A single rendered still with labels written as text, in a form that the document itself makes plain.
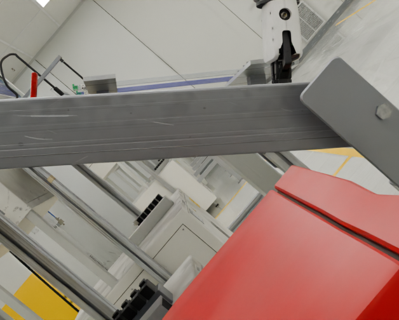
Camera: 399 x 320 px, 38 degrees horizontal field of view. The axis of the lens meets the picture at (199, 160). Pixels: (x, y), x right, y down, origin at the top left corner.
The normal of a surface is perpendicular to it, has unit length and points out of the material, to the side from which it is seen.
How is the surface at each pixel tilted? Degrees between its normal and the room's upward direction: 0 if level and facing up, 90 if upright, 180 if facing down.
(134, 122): 90
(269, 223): 0
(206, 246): 90
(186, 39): 90
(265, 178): 90
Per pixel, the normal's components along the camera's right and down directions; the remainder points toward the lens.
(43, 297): 0.05, 0.05
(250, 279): -0.76, -0.65
